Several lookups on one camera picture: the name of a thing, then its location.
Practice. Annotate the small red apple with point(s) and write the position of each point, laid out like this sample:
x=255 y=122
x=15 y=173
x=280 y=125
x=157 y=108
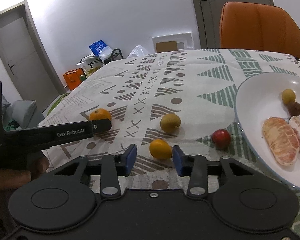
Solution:
x=221 y=139

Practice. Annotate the small yellow orange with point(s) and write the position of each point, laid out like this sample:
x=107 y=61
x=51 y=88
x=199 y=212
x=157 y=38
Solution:
x=160 y=149

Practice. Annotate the grey sofa cushion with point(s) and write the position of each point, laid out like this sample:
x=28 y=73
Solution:
x=21 y=114

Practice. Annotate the blue white bag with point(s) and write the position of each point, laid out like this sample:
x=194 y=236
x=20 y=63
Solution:
x=101 y=50

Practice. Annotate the peeled pomelo segment large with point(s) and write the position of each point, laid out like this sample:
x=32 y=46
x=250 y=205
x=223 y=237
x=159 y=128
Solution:
x=282 y=140

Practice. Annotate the dark red plum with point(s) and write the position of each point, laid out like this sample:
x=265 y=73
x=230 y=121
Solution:
x=293 y=108

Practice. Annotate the large orange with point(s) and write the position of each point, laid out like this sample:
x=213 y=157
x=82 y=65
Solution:
x=99 y=114

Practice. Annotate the brown cardboard piece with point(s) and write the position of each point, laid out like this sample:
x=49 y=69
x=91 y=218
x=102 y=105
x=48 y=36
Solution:
x=166 y=46

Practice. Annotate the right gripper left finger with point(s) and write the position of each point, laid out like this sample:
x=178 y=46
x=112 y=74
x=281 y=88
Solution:
x=68 y=195

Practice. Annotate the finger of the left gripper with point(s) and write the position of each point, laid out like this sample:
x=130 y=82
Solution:
x=41 y=138

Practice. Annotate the patterned tablecloth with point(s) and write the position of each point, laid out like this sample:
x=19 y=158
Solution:
x=200 y=86

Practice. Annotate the orange box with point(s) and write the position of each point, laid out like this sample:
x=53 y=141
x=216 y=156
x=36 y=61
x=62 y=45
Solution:
x=73 y=78

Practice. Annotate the yellow-green round fruit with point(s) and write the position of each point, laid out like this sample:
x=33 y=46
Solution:
x=288 y=96

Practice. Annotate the person's left hand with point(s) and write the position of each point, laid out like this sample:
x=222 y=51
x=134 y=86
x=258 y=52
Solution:
x=10 y=180

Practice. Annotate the black metal rack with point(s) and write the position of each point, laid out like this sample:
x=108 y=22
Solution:
x=92 y=61

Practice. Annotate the white ceramic plate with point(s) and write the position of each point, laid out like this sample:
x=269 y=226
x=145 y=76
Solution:
x=259 y=98

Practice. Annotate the white plastic bag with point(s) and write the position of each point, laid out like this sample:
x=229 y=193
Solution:
x=138 y=51

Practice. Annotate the white foam packaging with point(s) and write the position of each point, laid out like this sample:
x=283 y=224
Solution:
x=184 y=40

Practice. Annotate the orange leather chair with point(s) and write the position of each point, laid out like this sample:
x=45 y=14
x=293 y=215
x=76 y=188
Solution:
x=256 y=26

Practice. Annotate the green-brown kiwi fruit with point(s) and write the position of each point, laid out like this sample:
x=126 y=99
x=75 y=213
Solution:
x=170 y=123

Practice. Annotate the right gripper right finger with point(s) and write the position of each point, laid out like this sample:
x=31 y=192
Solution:
x=240 y=196

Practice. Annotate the green floor mat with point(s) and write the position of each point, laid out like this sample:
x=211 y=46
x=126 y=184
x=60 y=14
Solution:
x=57 y=102

